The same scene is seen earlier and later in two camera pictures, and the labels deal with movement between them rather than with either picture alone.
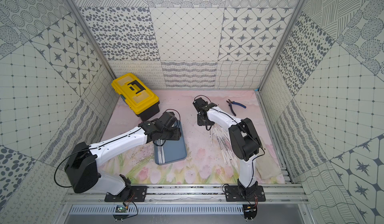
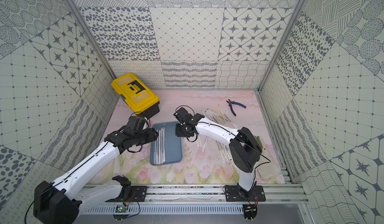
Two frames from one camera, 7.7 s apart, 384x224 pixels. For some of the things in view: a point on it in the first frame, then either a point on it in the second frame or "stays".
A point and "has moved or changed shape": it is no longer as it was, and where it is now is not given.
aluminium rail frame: x=185 y=194 stays
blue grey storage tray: x=167 y=151 has moved or changed shape
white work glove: x=268 y=167 stays
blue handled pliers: x=230 y=102 stays
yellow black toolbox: x=138 y=96 stays
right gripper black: x=200 y=123 -> x=179 y=132
